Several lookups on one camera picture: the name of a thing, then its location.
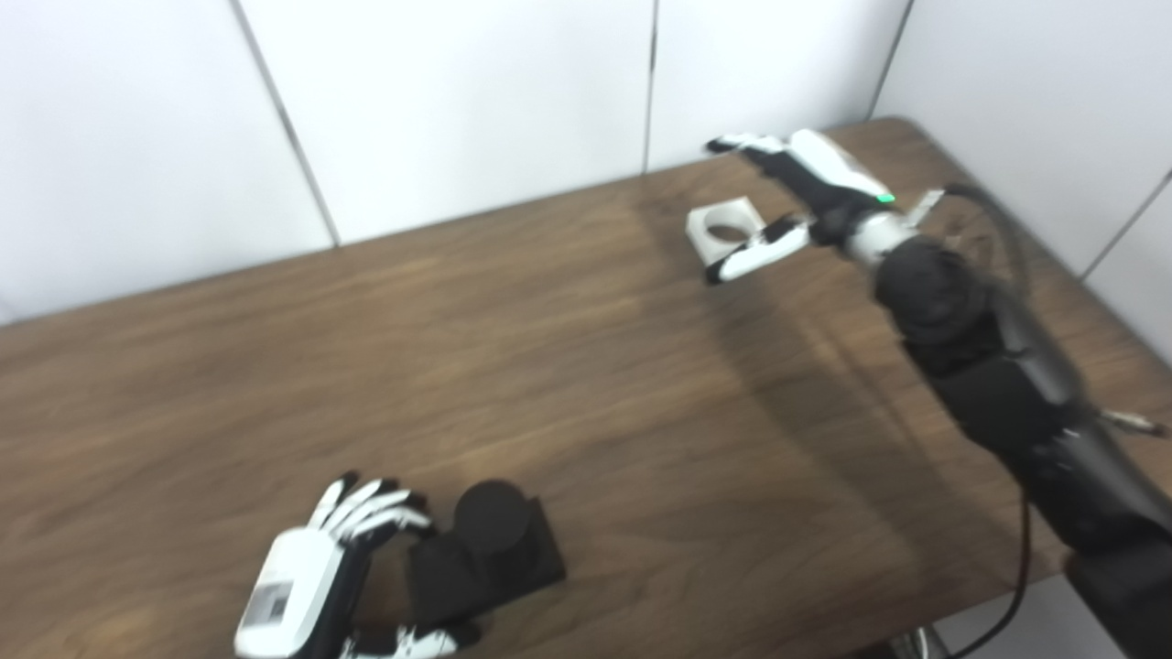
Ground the white square piece with hole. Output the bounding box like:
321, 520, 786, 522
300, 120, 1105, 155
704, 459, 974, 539
686, 195, 767, 263

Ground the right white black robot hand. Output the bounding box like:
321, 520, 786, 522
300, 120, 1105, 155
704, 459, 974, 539
703, 128, 903, 286

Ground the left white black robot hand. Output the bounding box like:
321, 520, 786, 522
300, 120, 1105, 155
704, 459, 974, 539
233, 471, 482, 659

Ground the black peg with square base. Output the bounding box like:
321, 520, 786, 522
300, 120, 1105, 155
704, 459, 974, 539
406, 480, 567, 634

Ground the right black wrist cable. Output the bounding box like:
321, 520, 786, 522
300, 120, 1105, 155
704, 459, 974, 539
920, 181, 1045, 659

